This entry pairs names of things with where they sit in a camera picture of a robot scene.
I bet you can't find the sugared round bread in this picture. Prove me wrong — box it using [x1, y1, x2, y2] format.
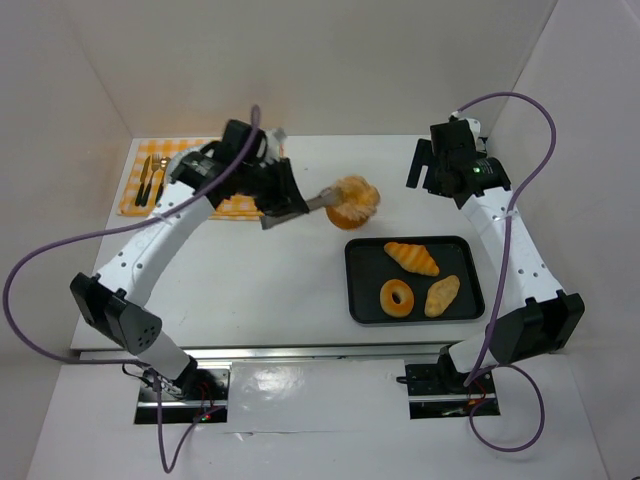
[325, 175, 380, 230]

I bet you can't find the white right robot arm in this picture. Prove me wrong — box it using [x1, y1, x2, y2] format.
[345, 112, 585, 385]

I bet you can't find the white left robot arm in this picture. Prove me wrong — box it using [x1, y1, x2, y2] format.
[70, 120, 342, 396]

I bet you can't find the oval brown bread roll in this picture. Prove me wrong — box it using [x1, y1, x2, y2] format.
[424, 275, 460, 318]

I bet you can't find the golden croissant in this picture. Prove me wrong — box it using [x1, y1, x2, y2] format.
[384, 242, 440, 277]

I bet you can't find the black rectangular tray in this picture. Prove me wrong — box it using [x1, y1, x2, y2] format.
[345, 236, 485, 326]

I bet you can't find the yellow checkered placemat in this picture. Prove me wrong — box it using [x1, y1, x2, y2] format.
[116, 137, 262, 221]

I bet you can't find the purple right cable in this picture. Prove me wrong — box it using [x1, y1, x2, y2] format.
[454, 91, 558, 454]

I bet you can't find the purple cable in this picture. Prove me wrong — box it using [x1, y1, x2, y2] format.
[454, 91, 558, 454]
[2, 103, 263, 474]

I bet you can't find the glazed ring donut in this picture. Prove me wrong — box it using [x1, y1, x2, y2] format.
[379, 279, 415, 318]

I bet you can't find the black handled knife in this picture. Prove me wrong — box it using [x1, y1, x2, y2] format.
[134, 156, 151, 207]

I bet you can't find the aluminium rail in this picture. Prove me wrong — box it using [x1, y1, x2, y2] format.
[186, 342, 452, 362]

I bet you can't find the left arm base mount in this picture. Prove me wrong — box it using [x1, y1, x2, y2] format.
[127, 362, 231, 425]

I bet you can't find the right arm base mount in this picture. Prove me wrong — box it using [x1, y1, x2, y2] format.
[396, 355, 501, 420]

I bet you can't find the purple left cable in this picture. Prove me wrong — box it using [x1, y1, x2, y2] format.
[2, 103, 263, 474]

